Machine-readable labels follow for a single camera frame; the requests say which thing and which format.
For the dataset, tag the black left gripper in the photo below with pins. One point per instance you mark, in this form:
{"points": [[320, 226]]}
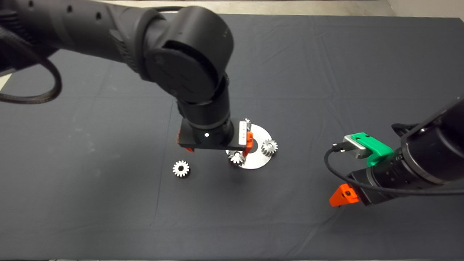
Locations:
{"points": [[239, 143]]}

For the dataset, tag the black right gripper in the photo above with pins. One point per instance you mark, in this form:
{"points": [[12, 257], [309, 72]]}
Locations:
{"points": [[368, 195]]}

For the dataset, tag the larger steel gear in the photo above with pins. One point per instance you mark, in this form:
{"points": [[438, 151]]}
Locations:
{"points": [[236, 158]]}

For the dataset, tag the smaller steel gear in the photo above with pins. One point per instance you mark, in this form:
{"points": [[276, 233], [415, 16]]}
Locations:
{"points": [[177, 168]]}

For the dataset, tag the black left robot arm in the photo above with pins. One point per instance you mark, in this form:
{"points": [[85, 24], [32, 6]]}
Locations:
{"points": [[108, 29]]}

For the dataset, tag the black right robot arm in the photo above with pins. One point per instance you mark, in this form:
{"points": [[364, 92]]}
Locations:
{"points": [[435, 145]]}

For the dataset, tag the small steel gear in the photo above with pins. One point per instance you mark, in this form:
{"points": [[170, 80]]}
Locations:
{"points": [[269, 146], [247, 121]]}

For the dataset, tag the round metal plate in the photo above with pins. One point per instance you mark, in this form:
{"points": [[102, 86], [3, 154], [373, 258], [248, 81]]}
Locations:
{"points": [[259, 161]]}

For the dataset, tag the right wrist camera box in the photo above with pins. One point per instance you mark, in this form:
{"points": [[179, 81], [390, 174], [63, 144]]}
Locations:
{"points": [[357, 148]]}

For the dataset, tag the right green camera mount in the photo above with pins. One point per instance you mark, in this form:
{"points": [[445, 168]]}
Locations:
{"points": [[377, 148]]}

